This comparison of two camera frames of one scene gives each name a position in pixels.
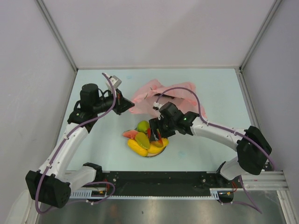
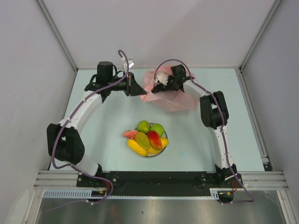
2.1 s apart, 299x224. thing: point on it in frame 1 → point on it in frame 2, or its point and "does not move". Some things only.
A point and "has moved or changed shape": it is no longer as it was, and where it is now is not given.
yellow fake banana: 137,148 does not move
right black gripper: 155,123 → 170,77
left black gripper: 121,104 → 132,88
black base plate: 165,179 does not move
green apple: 142,126 does not move
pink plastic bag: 153,94 has moved or changed shape
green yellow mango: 142,140 does not move
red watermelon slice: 131,134 does not move
